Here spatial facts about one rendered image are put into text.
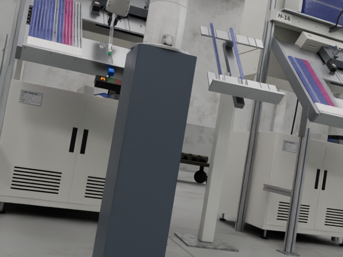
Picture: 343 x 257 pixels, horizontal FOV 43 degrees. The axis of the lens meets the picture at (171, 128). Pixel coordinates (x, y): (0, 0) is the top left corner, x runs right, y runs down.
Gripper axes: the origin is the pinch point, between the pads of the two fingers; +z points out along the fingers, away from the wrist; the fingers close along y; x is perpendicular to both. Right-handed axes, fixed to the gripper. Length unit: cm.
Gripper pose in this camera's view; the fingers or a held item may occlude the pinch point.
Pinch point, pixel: (112, 21)
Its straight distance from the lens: 212.1
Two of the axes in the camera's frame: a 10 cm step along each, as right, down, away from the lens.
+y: -9.3, -2.5, -2.8
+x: 0.3, 6.9, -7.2
